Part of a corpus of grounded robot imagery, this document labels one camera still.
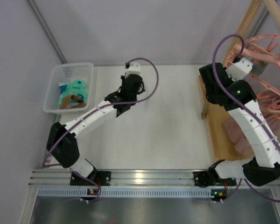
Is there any brown sock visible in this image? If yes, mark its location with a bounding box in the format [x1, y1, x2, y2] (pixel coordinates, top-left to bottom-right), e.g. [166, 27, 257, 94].
[59, 95, 86, 110]

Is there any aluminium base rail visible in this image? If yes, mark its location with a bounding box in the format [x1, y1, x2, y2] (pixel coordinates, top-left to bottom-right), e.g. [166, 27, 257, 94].
[29, 169, 273, 187]

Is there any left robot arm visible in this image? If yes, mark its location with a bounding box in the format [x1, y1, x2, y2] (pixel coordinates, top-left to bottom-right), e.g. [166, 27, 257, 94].
[46, 74, 145, 184]

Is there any white slotted cable duct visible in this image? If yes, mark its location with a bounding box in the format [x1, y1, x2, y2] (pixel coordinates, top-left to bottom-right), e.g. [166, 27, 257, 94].
[37, 188, 227, 199]

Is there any pink round clip hanger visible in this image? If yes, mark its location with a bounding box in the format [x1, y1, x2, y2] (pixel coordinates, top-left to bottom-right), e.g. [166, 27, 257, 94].
[224, 34, 280, 120]

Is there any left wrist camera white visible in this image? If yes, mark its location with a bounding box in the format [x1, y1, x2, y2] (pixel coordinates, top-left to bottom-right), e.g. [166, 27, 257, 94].
[125, 62, 141, 77]

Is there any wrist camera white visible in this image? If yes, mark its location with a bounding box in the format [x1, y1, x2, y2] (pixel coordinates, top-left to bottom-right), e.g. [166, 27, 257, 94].
[225, 57, 253, 82]
[125, 62, 141, 77]

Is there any wooden upright post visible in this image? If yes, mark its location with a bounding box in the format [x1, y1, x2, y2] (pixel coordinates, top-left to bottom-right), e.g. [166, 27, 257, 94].
[228, 0, 263, 54]

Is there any grey sock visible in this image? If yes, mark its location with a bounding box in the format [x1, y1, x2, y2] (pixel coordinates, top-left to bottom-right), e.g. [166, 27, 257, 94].
[251, 60, 268, 77]

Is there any wooden rod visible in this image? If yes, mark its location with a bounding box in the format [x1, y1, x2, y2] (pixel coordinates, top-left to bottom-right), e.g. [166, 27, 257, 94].
[263, 0, 280, 30]

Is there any wooden tray frame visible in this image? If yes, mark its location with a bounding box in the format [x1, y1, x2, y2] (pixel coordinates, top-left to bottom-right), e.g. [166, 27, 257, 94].
[203, 104, 254, 161]

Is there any green blue patterned sock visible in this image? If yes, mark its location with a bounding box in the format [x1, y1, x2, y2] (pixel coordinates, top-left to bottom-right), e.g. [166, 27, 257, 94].
[58, 82, 72, 106]

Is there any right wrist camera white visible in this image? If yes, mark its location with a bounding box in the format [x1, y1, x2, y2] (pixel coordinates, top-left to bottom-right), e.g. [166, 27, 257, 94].
[225, 57, 253, 82]

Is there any white plastic basket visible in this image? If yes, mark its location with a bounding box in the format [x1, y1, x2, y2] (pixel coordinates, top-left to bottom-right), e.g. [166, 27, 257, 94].
[42, 63, 94, 114]

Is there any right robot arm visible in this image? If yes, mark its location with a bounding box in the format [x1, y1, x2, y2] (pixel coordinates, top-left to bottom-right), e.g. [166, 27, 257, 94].
[199, 63, 280, 186]

